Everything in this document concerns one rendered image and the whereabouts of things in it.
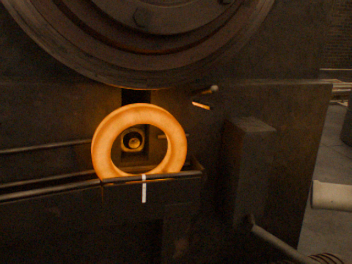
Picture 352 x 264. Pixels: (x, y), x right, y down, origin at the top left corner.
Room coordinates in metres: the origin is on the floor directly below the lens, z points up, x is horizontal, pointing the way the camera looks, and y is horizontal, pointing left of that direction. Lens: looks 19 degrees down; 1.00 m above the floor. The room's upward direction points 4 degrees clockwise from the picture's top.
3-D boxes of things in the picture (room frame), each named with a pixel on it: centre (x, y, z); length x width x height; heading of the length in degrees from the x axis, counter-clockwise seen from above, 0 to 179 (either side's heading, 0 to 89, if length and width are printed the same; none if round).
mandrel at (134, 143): (0.72, 0.11, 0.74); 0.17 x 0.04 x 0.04; 18
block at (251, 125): (0.65, -0.15, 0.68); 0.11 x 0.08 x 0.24; 18
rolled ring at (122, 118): (0.58, 0.07, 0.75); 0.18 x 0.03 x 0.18; 108
